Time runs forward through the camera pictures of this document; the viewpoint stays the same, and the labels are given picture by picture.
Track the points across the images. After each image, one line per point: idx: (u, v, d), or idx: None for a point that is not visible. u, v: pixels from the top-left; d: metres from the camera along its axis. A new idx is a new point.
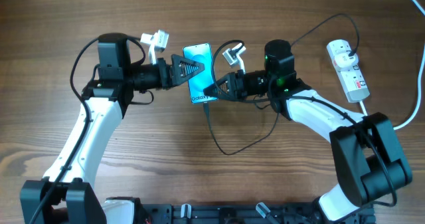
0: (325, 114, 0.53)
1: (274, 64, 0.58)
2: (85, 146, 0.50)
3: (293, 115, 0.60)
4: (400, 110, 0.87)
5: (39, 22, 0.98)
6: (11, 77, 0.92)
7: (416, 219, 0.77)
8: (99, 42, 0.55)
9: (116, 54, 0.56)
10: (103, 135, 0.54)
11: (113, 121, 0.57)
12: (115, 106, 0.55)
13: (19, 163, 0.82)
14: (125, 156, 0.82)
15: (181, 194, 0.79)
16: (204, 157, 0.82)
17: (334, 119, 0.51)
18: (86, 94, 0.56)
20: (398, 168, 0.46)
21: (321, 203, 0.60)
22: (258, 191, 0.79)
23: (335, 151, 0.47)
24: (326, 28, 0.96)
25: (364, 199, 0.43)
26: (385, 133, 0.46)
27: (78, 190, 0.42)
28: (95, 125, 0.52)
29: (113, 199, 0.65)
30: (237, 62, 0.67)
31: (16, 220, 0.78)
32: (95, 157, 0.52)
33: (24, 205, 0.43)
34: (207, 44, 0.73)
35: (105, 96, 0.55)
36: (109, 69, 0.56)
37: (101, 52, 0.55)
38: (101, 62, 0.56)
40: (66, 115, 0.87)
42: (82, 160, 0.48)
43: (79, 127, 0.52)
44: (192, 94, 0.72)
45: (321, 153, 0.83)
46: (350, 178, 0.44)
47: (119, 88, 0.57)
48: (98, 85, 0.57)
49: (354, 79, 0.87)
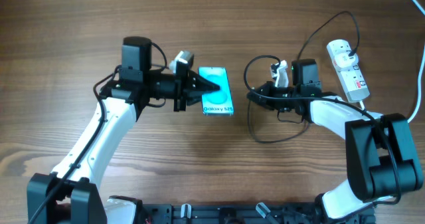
0: (343, 112, 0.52)
1: (297, 72, 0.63)
2: (97, 147, 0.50)
3: (315, 119, 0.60)
4: (400, 110, 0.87)
5: (38, 22, 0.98)
6: (11, 77, 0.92)
7: (416, 219, 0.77)
8: (123, 43, 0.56)
9: (139, 58, 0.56)
10: (115, 136, 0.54)
11: (127, 124, 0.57)
12: (132, 108, 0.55)
13: (19, 162, 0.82)
14: (125, 156, 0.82)
15: (181, 194, 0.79)
16: (208, 157, 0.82)
17: (352, 115, 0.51)
18: (105, 94, 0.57)
20: (410, 169, 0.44)
21: (323, 200, 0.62)
22: (258, 191, 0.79)
23: (347, 143, 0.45)
24: (326, 29, 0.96)
25: (370, 191, 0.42)
26: (400, 131, 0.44)
27: (84, 191, 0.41)
28: (109, 126, 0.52)
29: (115, 199, 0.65)
30: (276, 76, 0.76)
31: (16, 221, 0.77)
32: (105, 158, 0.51)
33: (30, 198, 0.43)
34: (224, 69, 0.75)
35: (121, 98, 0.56)
36: (129, 71, 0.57)
37: (124, 54, 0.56)
38: (124, 64, 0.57)
40: (67, 115, 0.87)
42: (91, 160, 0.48)
43: (93, 126, 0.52)
44: (203, 105, 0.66)
45: (321, 153, 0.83)
46: (358, 169, 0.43)
47: (135, 92, 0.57)
48: (117, 85, 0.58)
49: (354, 79, 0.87)
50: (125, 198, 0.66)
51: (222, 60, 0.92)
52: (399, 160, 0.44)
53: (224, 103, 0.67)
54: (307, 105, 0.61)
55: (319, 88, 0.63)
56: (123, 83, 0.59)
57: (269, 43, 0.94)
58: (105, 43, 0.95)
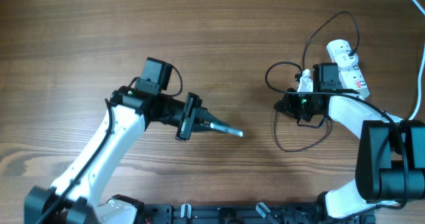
0: (363, 110, 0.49)
1: (316, 72, 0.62)
2: (99, 163, 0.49)
3: (333, 113, 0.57)
4: (400, 109, 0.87)
5: (38, 22, 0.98)
6: (12, 77, 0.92)
7: (416, 219, 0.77)
8: (147, 58, 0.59)
9: (159, 73, 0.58)
10: (121, 147, 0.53)
11: (134, 133, 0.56)
12: (140, 120, 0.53)
13: (19, 162, 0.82)
14: (125, 156, 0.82)
15: (181, 194, 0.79)
16: (210, 157, 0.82)
17: (371, 116, 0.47)
18: (115, 100, 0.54)
20: (422, 177, 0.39)
21: (326, 198, 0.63)
22: (258, 191, 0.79)
23: (362, 140, 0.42)
24: (326, 29, 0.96)
25: (376, 191, 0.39)
26: (418, 138, 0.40)
27: (80, 213, 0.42)
28: (115, 139, 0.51)
29: (118, 199, 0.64)
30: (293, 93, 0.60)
31: (16, 221, 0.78)
32: (107, 172, 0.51)
33: (28, 211, 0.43)
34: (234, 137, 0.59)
35: (131, 107, 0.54)
36: (146, 83, 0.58)
37: (146, 66, 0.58)
38: (142, 77, 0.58)
40: (66, 115, 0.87)
42: (91, 177, 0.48)
43: (99, 137, 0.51)
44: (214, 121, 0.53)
45: (321, 153, 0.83)
46: (367, 167, 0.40)
47: (146, 104, 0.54)
48: (128, 92, 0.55)
49: (354, 79, 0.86)
50: (128, 201, 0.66)
51: (222, 60, 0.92)
52: (412, 166, 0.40)
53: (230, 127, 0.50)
54: (327, 98, 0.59)
55: (339, 88, 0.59)
56: (135, 92, 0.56)
57: (269, 43, 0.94)
58: (105, 43, 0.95)
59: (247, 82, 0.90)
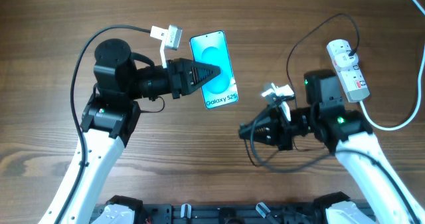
0: (386, 195, 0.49)
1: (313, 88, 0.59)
2: (76, 205, 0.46)
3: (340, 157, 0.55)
4: (400, 110, 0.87)
5: (38, 22, 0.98)
6: (11, 77, 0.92)
7: None
8: (95, 66, 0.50)
9: (116, 79, 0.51)
10: (99, 179, 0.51)
11: (113, 158, 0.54)
12: (117, 143, 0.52)
13: (19, 162, 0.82)
14: (125, 156, 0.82)
15: (181, 194, 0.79)
16: (209, 157, 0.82)
17: (399, 211, 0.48)
18: (85, 121, 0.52)
20: None
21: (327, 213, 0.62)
22: (259, 191, 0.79)
23: None
24: (326, 29, 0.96)
25: None
26: None
27: None
28: (91, 171, 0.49)
29: (114, 206, 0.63)
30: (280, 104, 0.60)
31: (17, 221, 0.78)
32: (89, 209, 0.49)
33: None
34: (220, 33, 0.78)
35: (106, 129, 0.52)
36: (112, 92, 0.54)
37: (98, 76, 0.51)
38: (101, 85, 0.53)
40: (66, 115, 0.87)
42: (72, 220, 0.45)
43: (73, 172, 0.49)
44: (206, 98, 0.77)
45: (322, 152, 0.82)
46: None
47: (121, 122, 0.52)
48: (100, 110, 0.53)
49: (354, 79, 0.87)
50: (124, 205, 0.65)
51: None
52: None
53: (226, 92, 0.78)
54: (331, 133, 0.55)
55: (342, 104, 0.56)
56: (109, 103, 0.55)
57: (269, 43, 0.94)
58: None
59: (246, 82, 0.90)
